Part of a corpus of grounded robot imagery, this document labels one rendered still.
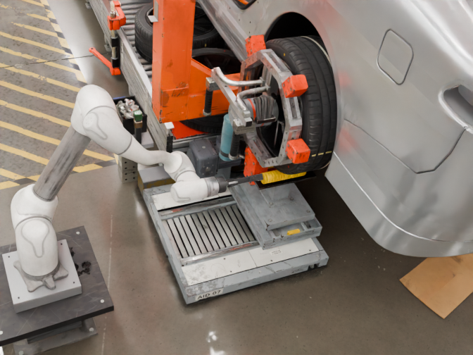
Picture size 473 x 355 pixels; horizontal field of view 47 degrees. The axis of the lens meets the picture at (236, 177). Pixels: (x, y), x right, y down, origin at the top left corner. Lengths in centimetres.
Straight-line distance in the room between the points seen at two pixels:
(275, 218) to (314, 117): 79
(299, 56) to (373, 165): 62
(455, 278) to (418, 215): 134
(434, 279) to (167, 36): 198
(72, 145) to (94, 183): 116
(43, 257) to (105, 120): 66
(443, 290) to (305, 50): 158
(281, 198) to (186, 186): 81
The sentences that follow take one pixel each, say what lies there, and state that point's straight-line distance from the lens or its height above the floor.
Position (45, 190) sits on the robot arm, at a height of 69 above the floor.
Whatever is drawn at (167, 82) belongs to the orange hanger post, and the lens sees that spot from 291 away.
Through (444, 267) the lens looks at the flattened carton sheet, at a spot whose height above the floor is 1.
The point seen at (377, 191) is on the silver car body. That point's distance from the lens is 223.
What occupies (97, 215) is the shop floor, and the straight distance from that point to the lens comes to 327.
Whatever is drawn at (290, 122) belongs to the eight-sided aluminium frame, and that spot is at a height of 98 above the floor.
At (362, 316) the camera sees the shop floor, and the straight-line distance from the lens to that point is 304.
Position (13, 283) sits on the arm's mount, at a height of 37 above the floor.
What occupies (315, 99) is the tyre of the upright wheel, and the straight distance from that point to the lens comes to 244.
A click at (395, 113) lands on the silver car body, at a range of 206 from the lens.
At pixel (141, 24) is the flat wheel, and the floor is 50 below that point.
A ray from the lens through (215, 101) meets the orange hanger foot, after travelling 309.
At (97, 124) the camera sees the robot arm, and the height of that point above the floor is 112.
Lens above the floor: 239
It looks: 42 degrees down
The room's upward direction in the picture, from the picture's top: 9 degrees clockwise
